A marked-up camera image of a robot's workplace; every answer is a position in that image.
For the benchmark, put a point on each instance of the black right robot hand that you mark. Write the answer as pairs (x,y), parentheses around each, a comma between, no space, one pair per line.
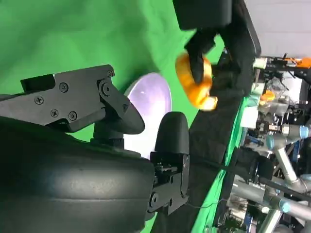
(73,174)

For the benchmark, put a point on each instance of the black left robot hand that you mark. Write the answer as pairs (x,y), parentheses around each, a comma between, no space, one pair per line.
(201,14)

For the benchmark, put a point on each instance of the orange toy bread roll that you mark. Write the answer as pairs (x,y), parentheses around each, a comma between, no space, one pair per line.
(205,89)

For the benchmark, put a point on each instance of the white cylinder part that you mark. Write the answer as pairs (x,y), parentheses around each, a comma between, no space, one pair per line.
(260,63)

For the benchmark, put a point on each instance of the lilac plate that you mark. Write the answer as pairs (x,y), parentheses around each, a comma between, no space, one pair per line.
(150,94)

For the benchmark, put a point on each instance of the small orange object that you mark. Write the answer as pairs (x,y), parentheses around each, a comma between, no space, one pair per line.
(268,95)

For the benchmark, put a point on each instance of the orange clamp tool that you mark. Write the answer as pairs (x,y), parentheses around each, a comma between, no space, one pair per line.
(305,61)

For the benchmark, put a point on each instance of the white paper box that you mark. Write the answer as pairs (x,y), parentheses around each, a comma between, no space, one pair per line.
(250,117)

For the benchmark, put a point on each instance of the black table drape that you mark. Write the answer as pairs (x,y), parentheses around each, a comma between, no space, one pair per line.
(209,136)

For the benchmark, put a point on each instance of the green table cloth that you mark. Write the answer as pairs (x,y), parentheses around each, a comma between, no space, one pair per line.
(73,31)

